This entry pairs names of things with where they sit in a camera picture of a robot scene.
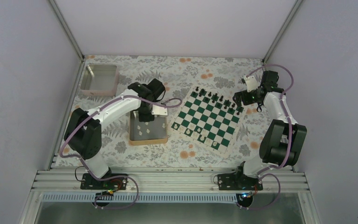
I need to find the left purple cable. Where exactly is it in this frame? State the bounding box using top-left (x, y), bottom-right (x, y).
top-left (58, 95), bottom-right (183, 210)

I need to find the floral table cloth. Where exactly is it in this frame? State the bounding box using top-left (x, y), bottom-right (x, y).
top-left (55, 55), bottom-right (274, 169)

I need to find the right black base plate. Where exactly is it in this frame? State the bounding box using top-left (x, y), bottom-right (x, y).
top-left (217, 173), bottom-right (263, 191)

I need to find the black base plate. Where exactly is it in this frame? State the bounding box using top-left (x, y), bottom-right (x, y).
top-left (80, 173), bottom-right (128, 191)
top-left (217, 173), bottom-right (263, 191)

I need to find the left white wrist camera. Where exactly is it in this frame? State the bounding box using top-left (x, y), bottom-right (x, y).
top-left (151, 105), bottom-right (168, 116)

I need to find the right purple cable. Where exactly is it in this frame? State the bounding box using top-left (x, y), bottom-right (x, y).
top-left (244, 64), bottom-right (295, 211)

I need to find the purple cable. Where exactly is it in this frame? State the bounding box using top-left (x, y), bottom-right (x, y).
top-left (58, 95), bottom-right (183, 210)
top-left (244, 64), bottom-right (295, 211)

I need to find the green white chess board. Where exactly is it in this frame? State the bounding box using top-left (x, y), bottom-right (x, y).
top-left (171, 86), bottom-right (245, 154)

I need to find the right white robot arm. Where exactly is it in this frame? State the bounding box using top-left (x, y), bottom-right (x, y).
top-left (233, 70), bottom-right (307, 190)

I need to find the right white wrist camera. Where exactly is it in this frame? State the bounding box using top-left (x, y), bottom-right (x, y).
top-left (241, 75), bottom-right (259, 92)

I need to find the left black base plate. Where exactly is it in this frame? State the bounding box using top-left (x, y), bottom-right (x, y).
top-left (80, 173), bottom-right (128, 191)

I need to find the aluminium mounting rail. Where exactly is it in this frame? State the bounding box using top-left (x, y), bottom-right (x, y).
top-left (31, 168), bottom-right (310, 193)

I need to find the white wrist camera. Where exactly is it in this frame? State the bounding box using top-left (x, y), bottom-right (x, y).
top-left (151, 105), bottom-right (168, 116)
top-left (241, 75), bottom-right (259, 92)

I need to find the pink rimmed metal tray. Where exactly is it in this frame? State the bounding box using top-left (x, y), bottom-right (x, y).
top-left (80, 64), bottom-right (120, 97)

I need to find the yellow rimmed metal tray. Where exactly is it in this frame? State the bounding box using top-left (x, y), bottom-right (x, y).
top-left (129, 112), bottom-right (168, 146)

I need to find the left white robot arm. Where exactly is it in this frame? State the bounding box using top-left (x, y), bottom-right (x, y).
top-left (60, 79), bottom-right (165, 189)

